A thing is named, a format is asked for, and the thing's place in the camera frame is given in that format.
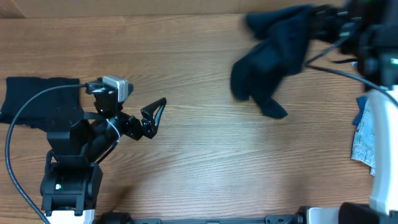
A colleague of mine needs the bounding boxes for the dark navy t-shirt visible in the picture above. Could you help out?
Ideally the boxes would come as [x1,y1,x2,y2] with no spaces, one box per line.
[231,4,315,119]

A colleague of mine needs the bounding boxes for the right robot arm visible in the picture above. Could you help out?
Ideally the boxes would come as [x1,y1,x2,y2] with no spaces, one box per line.
[295,0,397,223]

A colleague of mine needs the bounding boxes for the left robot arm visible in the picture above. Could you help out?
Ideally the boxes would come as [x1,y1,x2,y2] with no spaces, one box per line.
[40,90,167,223]

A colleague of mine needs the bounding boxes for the folded black cloth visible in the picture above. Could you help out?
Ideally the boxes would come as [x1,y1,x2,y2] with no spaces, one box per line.
[0,76,81,130]

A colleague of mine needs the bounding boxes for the blue garment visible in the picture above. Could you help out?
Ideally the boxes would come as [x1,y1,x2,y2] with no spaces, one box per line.
[353,96,368,126]

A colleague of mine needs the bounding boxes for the light blue denim jeans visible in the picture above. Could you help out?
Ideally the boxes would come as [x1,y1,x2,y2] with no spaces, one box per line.
[351,101,376,175]

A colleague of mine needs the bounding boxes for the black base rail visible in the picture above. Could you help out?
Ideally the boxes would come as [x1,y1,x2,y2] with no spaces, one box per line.
[93,212,307,224]

